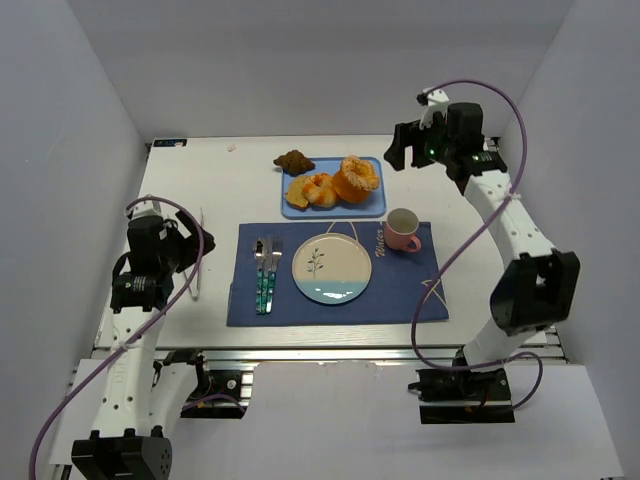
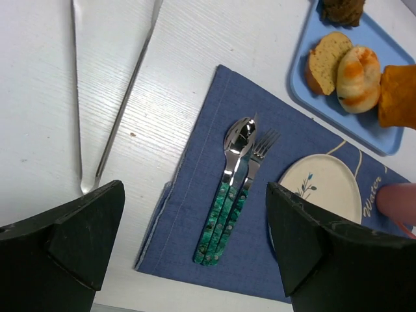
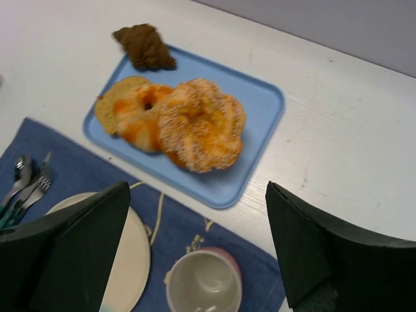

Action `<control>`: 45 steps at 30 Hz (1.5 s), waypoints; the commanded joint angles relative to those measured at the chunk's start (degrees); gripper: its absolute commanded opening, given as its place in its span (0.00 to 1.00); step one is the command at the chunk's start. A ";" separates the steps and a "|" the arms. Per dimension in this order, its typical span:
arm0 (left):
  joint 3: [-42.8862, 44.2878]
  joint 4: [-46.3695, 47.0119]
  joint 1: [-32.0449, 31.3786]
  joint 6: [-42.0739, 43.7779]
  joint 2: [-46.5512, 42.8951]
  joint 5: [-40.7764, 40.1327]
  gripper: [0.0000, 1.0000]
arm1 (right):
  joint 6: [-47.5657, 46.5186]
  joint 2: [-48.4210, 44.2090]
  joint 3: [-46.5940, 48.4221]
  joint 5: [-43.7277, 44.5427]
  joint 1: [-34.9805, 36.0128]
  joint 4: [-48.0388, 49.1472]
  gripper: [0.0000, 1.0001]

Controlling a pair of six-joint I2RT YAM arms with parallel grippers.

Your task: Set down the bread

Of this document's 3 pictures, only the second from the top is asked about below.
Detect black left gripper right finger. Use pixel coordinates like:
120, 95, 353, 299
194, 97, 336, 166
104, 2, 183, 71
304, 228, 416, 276
266, 183, 415, 311

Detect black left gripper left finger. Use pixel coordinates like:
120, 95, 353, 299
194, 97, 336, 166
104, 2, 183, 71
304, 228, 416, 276
1, 180, 125, 311

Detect silver metal tongs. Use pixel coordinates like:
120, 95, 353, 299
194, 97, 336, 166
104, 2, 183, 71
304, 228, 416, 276
70, 1, 162, 194

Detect white orange striped bun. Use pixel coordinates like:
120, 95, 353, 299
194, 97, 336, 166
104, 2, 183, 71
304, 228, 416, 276
336, 45, 382, 114

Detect sliced loaf bread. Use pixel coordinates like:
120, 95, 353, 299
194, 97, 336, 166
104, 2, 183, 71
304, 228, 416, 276
305, 31, 353, 96

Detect brown croissant bread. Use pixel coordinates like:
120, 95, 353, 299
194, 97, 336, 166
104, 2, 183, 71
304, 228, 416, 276
322, 0, 365, 27

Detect blue cloth placemat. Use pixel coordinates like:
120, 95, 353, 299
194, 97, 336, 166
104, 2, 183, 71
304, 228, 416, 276
135, 65, 405, 302

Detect cream and blue plate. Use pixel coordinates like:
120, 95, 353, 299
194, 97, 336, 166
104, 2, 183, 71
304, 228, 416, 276
268, 153, 363, 254

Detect pink mug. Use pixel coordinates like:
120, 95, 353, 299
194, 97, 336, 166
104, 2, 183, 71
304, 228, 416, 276
376, 183, 415, 239

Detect light blue tray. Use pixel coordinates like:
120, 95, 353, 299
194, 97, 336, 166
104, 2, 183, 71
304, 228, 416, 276
289, 1, 415, 155

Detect knife with green handle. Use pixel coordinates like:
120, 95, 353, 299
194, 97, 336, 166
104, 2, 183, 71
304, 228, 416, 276
200, 112, 259, 266

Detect fork with green handle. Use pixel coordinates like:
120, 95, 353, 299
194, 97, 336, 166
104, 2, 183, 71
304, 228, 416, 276
203, 129, 280, 265

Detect spoon with green handle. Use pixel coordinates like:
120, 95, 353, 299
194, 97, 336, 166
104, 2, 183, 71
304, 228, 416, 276
192, 116, 256, 263

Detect orange ring cake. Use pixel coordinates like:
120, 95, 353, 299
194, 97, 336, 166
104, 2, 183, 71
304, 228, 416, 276
378, 64, 416, 129

